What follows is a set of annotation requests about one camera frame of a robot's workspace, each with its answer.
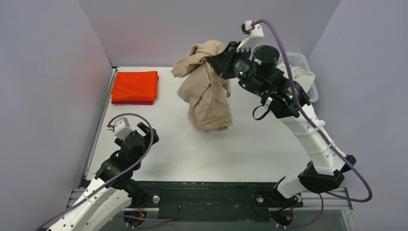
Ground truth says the folded orange t shirt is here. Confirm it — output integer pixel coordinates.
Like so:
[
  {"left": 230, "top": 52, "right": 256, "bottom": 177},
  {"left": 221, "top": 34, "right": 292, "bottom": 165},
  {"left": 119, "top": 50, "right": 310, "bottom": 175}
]
[{"left": 111, "top": 71, "right": 159, "bottom": 101}]

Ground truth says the white t shirt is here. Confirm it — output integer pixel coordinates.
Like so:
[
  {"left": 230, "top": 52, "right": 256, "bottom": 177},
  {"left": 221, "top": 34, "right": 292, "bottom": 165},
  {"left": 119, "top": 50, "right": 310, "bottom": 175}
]
[{"left": 290, "top": 65, "right": 316, "bottom": 93}]

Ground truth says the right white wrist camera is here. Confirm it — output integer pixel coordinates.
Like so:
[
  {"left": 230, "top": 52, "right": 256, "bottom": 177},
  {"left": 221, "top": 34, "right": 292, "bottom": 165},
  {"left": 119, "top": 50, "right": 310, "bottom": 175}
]
[{"left": 237, "top": 20, "right": 264, "bottom": 53}]

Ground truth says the folded red t shirt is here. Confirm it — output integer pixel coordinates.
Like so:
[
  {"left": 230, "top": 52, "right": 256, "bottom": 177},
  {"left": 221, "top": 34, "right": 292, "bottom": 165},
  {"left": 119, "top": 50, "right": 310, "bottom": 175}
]
[{"left": 111, "top": 100, "right": 154, "bottom": 105}]

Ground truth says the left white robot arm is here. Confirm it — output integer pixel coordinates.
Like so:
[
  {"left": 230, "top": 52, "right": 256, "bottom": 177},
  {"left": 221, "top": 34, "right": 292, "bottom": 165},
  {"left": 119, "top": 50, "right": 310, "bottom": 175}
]
[{"left": 48, "top": 118, "right": 159, "bottom": 231}]

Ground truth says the aluminium rail frame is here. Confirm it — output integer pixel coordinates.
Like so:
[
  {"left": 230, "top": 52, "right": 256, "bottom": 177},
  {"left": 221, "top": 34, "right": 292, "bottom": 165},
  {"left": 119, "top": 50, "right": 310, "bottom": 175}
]
[{"left": 67, "top": 67, "right": 353, "bottom": 211}]

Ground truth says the white plastic basket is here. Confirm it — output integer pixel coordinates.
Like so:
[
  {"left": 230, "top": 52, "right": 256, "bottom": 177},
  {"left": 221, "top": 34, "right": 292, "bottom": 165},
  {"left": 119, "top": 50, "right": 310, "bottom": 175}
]
[{"left": 287, "top": 52, "right": 319, "bottom": 103}]

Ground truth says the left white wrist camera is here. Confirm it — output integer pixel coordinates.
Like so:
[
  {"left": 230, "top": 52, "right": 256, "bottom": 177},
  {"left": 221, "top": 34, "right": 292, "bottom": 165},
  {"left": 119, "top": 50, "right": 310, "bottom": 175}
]
[{"left": 106, "top": 117, "right": 133, "bottom": 141}]

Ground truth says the beige t shirt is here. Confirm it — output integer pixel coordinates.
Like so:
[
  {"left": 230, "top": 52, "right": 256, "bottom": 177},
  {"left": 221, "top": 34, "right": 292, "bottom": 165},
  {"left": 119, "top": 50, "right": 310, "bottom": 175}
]
[{"left": 171, "top": 40, "right": 233, "bottom": 132}]

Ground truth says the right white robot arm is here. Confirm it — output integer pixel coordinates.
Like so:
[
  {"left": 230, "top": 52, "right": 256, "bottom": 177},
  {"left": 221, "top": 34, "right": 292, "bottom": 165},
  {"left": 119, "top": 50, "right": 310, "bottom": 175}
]
[{"left": 207, "top": 42, "right": 356, "bottom": 206}]

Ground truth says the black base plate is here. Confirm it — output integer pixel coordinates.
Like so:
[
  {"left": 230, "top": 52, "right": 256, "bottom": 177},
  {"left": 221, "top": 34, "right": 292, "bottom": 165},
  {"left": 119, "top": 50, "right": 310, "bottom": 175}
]
[{"left": 124, "top": 180, "right": 303, "bottom": 222}]

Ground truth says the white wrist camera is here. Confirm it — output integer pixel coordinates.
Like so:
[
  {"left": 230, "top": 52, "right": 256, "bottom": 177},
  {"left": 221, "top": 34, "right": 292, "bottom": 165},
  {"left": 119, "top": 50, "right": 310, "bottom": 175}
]
[
  {"left": 106, "top": 117, "right": 133, "bottom": 141},
  {"left": 237, "top": 20, "right": 264, "bottom": 53}
]

